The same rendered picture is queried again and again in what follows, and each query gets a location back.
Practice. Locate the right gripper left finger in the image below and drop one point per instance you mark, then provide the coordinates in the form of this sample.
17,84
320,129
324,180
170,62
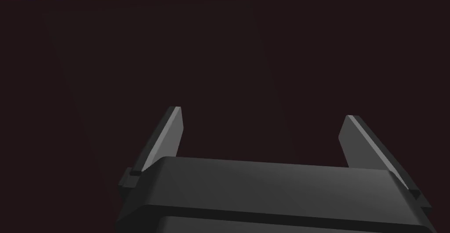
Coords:
165,139

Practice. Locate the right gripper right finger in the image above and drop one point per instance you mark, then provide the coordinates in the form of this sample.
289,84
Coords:
365,148

